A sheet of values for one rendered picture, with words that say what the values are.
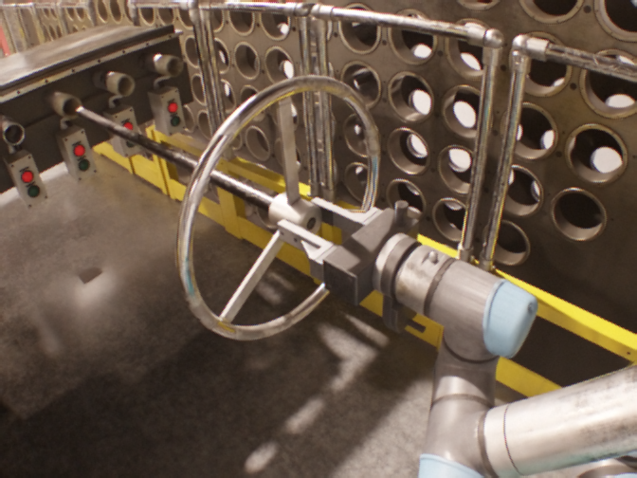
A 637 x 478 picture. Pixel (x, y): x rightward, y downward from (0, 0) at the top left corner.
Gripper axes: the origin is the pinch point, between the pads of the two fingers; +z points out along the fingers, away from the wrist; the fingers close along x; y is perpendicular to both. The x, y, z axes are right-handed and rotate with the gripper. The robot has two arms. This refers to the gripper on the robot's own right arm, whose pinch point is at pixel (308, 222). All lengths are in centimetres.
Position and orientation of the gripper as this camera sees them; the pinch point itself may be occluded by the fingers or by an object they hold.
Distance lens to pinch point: 62.7
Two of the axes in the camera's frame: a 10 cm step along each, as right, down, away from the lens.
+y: -0.6, -7.8, -6.2
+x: -6.6, 4.9, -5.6
